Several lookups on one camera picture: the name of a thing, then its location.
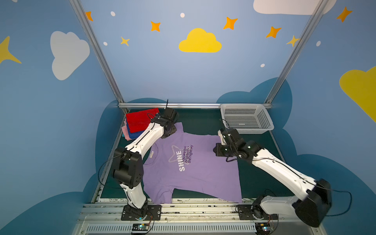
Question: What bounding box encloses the white plastic laundry basket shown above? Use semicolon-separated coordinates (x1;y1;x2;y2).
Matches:
220;103;274;135

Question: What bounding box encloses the purple t shirt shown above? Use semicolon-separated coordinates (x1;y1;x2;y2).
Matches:
143;122;242;204

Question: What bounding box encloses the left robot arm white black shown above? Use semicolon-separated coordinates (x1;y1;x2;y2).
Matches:
111;115;177;220

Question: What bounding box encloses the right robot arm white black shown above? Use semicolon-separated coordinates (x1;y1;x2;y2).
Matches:
213;141;332;228

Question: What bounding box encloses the folded red t shirt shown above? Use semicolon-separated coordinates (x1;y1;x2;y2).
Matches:
126;108;159;134

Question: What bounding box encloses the folded pink t shirt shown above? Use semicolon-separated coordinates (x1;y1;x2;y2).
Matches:
121;123;131;141

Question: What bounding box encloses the rear horizontal aluminium bar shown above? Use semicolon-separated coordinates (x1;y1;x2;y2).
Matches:
118;102;256;109

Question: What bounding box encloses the right controller circuit board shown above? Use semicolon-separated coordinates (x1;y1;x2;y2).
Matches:
255;223;271;235

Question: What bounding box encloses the controller circuit board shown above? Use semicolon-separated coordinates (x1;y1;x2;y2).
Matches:
255;223;271;235
131;223;149;234

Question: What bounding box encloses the left controller circuit board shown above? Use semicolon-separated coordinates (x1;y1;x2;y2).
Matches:
131;223;149;234

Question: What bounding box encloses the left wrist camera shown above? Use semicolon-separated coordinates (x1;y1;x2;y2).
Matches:
163;107;178;122

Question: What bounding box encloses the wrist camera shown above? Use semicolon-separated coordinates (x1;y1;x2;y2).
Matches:
163;107;178;122
218;128;240;145

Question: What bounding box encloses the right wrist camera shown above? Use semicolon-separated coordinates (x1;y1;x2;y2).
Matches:
218;128;240;145

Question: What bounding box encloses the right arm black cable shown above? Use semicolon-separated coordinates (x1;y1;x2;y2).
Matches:
255;158;353;217

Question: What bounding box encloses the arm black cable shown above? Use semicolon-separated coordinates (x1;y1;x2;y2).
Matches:
97;152;124;190
255;158;353;217

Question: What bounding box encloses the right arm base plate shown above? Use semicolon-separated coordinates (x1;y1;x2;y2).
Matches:
235;204;279;220

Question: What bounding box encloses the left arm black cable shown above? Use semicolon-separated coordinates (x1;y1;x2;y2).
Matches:
97;152;124;190

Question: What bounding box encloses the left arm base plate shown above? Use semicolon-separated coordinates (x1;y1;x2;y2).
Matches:
120;205;162;221

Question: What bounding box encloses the aluminium rail base frame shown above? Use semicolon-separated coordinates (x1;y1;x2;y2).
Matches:
72;198;327;235

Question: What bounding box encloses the left slanted aluminium post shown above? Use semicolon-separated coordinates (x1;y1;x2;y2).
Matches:
69;0;128;114

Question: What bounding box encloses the slanted aluminium post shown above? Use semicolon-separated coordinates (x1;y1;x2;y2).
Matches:
263;0;330;109
69;0;128;114

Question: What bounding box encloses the right slanted aluminium post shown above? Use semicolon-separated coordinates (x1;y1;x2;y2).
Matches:
263;0;330;109

